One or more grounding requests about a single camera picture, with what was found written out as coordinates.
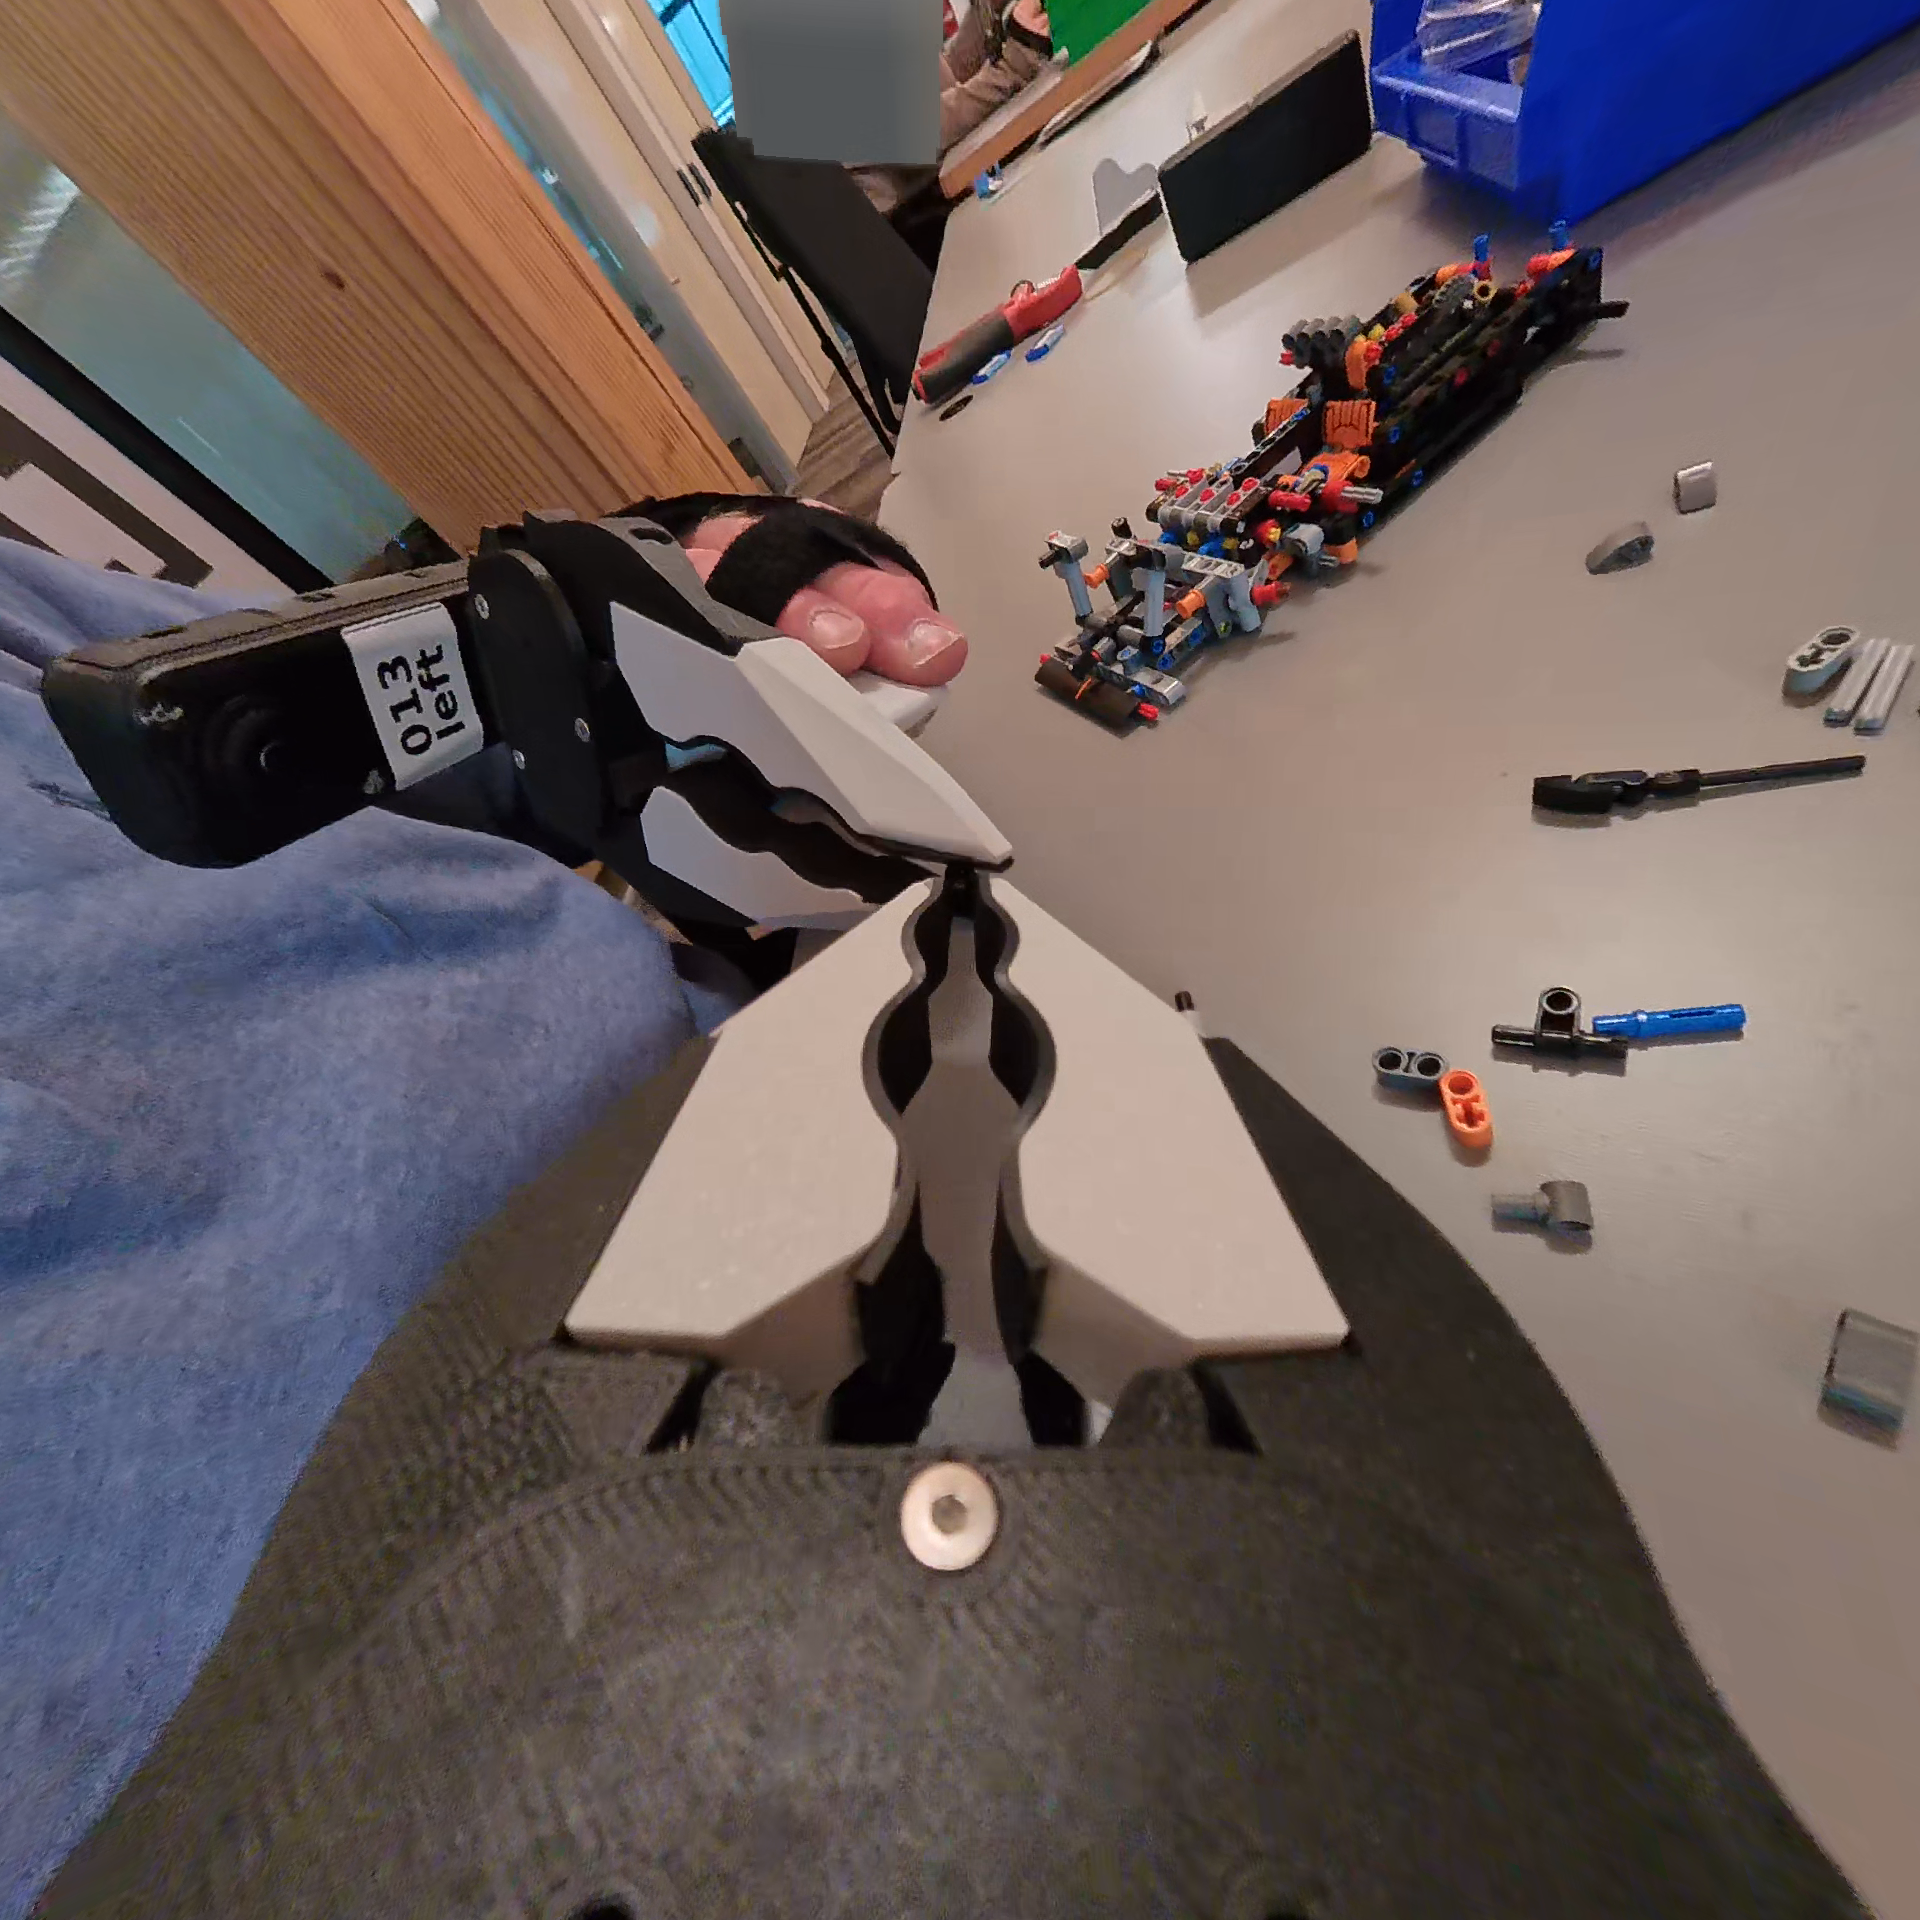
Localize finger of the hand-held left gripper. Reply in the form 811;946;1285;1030
638;757;935;938
608;596;1016;877

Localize lego car chassis model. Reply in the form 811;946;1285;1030
1035;224;1629;737

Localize green board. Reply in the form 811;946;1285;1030
1042;0;1203;68

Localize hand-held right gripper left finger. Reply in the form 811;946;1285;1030
562;877;962;1449

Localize person's left hand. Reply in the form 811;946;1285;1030
661;498;971;689

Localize red black hand tool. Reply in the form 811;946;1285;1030
909;266;1085;406

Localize black rectangular case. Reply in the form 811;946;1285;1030
1155;29;1375;267

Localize black chair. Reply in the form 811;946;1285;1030
690;128;941;453

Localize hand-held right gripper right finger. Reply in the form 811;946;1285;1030
966;877;1354;1449

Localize labelled blue storage bin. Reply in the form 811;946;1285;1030
1367;0;1920;227

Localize dark grey lego block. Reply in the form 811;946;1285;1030
1816;1307;1920;1430

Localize black lego axle with connector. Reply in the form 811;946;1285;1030
1532;753;1867;818

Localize blue pin black connector piece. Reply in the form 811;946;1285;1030
1491;985;1748;1065

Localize wooden cabinet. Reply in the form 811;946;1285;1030
0;0;755;554

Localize clear plastic parts bags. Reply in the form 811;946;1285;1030
1410;0;1555;73

